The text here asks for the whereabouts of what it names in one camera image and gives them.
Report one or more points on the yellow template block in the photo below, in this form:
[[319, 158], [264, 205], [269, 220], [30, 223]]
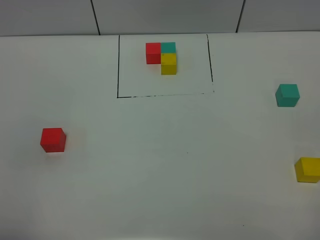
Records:
[[168, 63]]

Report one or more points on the green template block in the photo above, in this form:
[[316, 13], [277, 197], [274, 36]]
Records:
[[168, 47]]

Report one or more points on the red template block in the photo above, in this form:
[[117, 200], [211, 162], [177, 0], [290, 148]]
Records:
[[153, 53]]

